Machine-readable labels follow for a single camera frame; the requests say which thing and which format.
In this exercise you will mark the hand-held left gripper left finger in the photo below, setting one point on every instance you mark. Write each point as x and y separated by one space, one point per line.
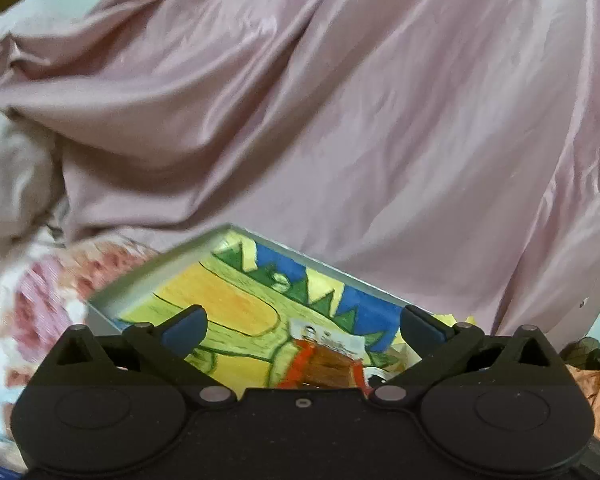
182 332

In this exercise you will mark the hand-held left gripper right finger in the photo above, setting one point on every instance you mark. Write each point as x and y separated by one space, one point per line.
420 330

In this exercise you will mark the grey tray with colourful drawing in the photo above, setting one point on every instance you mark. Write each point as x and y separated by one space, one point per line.
240 310

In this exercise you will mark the floral bedsheet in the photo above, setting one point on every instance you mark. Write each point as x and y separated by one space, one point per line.
40 310

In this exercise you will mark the dark bundle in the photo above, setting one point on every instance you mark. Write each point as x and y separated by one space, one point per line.
587 355

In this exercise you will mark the pale pink duvet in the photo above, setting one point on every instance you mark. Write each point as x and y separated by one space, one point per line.
10 185

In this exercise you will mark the pink satin sheet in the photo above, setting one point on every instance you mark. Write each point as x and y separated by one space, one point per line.
330 110

